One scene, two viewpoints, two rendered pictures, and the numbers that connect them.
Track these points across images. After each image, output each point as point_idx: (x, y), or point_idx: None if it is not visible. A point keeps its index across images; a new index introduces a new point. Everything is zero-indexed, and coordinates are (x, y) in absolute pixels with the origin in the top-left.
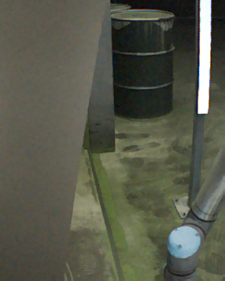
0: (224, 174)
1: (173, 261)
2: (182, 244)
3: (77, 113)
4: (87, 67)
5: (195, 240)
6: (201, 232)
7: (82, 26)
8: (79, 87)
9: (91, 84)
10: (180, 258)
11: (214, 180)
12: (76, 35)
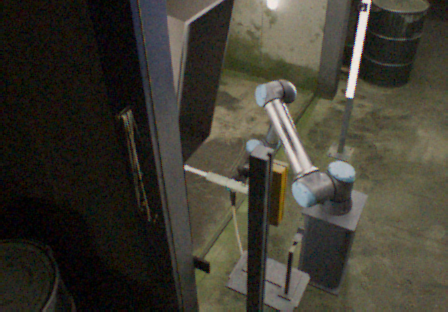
0: (271, 125)
1: (246, 151)
2: (249, 145)
3: (175, 90)
4: (176, 83)
5: (254, 146)
6: (263, 146)
7: (175, 76)
8: (175, 86)
9: (177, 86)
10: (247, 151)
11: (269, 126)
12: (174, 77)
